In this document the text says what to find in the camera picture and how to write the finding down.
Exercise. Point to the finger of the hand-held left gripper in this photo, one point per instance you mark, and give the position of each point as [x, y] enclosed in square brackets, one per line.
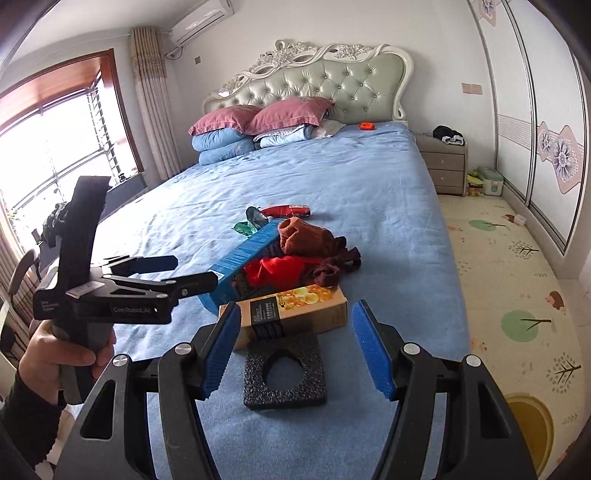
[194, 281]
[152, 264]

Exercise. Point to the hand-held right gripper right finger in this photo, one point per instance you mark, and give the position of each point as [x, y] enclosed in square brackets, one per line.
[374, 355]

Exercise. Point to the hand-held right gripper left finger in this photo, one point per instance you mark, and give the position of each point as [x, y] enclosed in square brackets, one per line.
[221, 355]

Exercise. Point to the blue cardboard box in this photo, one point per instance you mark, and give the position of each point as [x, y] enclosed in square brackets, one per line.
[240, 261]

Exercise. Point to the tan cardboard box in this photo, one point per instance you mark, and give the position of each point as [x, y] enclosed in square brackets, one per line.
[318, 314]

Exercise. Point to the black foam piece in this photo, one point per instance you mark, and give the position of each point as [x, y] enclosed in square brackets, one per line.
[314, 392]

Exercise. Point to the green wrapper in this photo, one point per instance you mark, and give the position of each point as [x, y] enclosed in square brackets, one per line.
[242, 228]

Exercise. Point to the red cloth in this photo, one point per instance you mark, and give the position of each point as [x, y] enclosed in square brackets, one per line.
[277, 272]

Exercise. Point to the grey wrapper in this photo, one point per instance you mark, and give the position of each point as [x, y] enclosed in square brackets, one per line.
[255, 216]

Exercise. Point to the dark maroon socks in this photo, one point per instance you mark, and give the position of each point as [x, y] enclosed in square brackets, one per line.
[337, 263]

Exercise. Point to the red snack packet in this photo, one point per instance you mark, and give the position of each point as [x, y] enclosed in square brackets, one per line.
[286, 211]

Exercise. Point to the brown knit garment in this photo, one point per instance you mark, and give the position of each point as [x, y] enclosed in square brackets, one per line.
[304, 237]

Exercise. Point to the person's left forearm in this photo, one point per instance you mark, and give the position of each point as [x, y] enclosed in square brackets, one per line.
[23, 415]

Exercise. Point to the person's left hand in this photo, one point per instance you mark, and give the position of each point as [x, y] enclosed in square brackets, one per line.
[51, 350]

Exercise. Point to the grey chair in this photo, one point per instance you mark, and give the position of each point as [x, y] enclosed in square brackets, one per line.
[21, 272]

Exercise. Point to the dark clothes heap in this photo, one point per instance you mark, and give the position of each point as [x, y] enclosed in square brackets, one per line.
[53, 224]

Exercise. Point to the blue folded quilt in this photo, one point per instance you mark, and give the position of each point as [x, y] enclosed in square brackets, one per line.
[221, 145]

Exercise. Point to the printed play mat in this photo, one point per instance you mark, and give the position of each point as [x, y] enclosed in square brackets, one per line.
[498, 286]

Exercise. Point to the beige curtain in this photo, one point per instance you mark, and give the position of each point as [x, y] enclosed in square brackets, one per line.
[150, 106]

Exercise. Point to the pink pillow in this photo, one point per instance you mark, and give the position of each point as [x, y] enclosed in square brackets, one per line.
[286, 114]
[221, 119]

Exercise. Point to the light patterned folded blanket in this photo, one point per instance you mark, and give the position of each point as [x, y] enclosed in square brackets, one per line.
[286, 136]

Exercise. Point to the bed with tufted headboard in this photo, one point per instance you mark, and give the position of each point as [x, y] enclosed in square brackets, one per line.
[346, 184]

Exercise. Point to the pile of toys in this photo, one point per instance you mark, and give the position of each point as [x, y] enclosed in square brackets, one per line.
[473, 182]

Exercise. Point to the small white box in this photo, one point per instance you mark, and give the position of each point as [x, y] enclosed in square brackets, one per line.
[520, 219]

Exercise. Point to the grey nightstand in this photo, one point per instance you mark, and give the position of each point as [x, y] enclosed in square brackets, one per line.
[443, 166]

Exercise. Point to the white cloth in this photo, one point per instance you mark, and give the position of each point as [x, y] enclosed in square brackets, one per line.
[328, 129]

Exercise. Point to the green storage box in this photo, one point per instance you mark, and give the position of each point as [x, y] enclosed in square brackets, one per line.
[491, 182]

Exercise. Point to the small orange object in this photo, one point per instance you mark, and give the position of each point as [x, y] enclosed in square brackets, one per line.
[367, 125]

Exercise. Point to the dark cloth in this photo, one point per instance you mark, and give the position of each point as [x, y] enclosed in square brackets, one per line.
[447, 133]

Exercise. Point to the white air conditioner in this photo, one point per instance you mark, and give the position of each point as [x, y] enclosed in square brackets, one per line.
[201, 23]

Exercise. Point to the white floral sliding wardrobe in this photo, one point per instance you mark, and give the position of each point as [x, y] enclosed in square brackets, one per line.
[521, 92]

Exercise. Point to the window with wooden frame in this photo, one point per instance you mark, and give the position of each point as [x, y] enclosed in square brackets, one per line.
[55, 129]

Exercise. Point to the wall switch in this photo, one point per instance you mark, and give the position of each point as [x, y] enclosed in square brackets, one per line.
[471, 88]

